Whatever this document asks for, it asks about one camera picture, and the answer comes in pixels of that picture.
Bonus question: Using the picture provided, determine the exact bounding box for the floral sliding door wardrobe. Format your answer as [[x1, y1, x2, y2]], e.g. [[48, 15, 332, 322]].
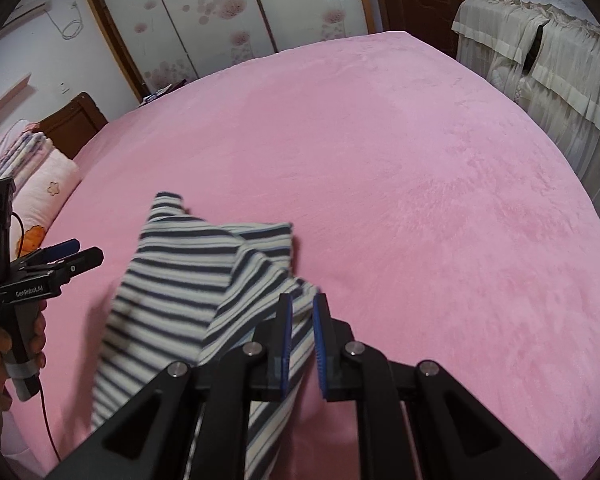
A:
[[79, 0, 381, 103]]

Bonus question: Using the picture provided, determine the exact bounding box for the pink cartoon print pillow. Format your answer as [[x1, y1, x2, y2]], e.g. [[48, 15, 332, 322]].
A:
[[15, 147, 83, 258]]

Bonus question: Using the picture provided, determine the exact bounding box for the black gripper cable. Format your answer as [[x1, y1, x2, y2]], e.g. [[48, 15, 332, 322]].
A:
[[9, 212, 65, 467]]

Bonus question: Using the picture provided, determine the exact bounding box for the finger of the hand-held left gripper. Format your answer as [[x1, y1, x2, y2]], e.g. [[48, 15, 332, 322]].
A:
[[54, 246, 105, 282], [12, 239, 81, 267]]

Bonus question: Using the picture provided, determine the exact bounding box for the white air conditioner cable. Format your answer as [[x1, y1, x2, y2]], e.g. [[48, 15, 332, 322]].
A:
[[45, 2, 84, 40]]

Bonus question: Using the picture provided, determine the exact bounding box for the white air conditioner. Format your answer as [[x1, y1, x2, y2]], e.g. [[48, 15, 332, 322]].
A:
[[0, 0, 51, 28]]

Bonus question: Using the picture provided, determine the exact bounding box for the black white striped shirt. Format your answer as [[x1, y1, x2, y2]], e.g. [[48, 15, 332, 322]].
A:
[[91, 191, 323, 480]]

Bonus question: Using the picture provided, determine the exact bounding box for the folded striped quilt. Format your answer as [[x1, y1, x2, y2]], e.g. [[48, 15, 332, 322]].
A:
[[0, 119, 56, 196]]

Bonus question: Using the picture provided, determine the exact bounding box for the dark nightstand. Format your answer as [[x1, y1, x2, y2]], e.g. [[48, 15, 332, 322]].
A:
[[140, 79, 187, 106]]

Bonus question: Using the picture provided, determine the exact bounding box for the pink plush bed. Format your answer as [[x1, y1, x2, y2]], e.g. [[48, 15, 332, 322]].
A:
[[10, 31, 600, 480]]

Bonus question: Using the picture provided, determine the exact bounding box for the light wooden wall shelf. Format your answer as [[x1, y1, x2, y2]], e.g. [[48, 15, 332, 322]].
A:
[[0, 74, 33, 136]]

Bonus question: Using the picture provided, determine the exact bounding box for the dark wooden headboard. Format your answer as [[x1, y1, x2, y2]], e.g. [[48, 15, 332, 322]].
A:
[[34, 91, 108, 160]]

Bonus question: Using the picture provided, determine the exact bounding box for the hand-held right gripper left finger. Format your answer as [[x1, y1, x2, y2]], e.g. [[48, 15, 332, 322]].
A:
[[45, 294, 293, 480]]

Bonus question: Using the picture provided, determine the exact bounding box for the brown wooden door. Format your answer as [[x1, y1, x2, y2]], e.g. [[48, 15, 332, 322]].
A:
[[370, 0, 467, 58]]

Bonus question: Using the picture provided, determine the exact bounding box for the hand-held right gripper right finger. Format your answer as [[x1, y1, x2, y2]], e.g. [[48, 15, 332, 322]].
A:
[[313, 294, 561, 480]]

